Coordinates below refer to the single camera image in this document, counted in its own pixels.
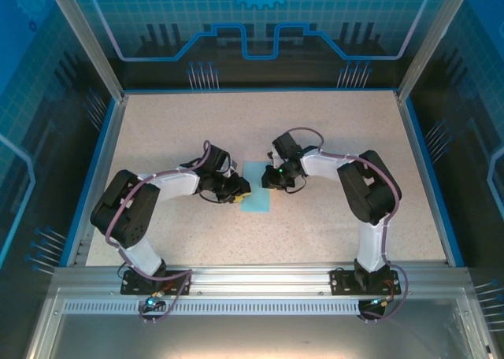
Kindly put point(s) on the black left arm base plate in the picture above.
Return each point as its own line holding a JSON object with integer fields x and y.
{"x": 132, "y": 288}

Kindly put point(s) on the small green-lit connector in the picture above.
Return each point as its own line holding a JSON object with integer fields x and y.
{"x": 381, "y": 302}
{"x": 151, "y": 303}

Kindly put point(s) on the brushed metal panel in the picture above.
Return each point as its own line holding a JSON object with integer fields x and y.
{"x": 256, "y": 335}

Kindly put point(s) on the light blue paper sheet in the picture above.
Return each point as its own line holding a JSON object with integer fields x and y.
{"x": 256, "y": 205}

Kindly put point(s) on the aluminium side rail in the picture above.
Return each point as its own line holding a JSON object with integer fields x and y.
{"x": 425, "y": 178}
{"x": 100, "y": 170}

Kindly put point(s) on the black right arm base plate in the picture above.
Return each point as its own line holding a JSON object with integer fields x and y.
{"x": 340, "y": 284}

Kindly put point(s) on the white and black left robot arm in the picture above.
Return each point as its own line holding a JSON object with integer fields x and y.
{"x": 177, "y": 183}

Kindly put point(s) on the aluminium mounting rail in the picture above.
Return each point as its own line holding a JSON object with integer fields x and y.
{"x": 256, "y": 280}

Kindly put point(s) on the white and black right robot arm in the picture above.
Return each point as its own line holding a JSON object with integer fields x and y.
{"x": 323, "y": 164}

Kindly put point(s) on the aluminium frame post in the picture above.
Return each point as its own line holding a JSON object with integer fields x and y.
{"x": 90, "y": 44}
{"x": 428, "y": 44}

